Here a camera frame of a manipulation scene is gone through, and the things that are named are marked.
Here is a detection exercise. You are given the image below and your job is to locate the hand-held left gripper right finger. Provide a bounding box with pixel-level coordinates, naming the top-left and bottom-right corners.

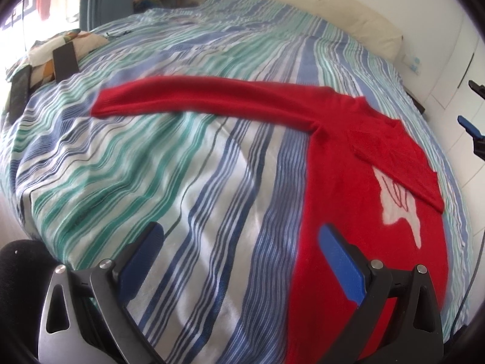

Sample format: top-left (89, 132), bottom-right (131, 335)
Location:
top-left (318, 224), bottom-right (444, 364)

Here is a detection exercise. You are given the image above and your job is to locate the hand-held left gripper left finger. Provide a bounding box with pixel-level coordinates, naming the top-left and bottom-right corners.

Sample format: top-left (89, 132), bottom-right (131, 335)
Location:
top-left (38, 222), bottom-right (167, 364)

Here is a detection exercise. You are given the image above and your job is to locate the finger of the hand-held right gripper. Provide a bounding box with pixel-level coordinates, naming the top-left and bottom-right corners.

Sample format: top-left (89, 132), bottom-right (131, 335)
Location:
top-left (468, 79), bottom-right (485, 101)
top-left (457, 116), bottom-right (485, 156)

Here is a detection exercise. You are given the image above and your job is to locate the red sweater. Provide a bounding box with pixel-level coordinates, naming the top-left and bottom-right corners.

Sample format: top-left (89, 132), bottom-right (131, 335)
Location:
top-left (91, 76), bottom-right (450, 364)

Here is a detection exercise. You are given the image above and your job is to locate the white wardrobe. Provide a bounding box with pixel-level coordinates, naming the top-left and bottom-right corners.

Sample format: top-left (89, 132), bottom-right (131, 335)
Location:
top-left (424, 0), bottom-right (485, 228)

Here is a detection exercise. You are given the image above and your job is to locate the striped bed sheet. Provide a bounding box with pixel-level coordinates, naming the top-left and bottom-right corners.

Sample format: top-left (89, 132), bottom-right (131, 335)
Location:
top-left (0, 0), bottom-right (474, 364)

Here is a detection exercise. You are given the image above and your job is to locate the cream headboard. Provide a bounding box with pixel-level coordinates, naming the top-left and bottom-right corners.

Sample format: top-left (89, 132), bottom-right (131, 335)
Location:
top-left (227, 0), bottom-right (404, 59)

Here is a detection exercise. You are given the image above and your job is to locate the dark flat device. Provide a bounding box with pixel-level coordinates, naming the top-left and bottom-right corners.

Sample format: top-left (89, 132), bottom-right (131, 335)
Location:
top-left (8, 66), bottom-right (32, 116)
top-left (52, 43), bottom-right (80, 83)

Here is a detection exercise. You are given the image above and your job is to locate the patterned pillow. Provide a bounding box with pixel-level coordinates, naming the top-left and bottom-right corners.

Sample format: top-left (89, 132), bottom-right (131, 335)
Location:
top-left (5, 30), bottom-right (110, 86)

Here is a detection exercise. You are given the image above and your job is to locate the thin dark cable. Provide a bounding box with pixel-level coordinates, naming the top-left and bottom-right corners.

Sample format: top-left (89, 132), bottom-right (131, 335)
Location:
top-left (452, 250), bottom-right (480, 336)

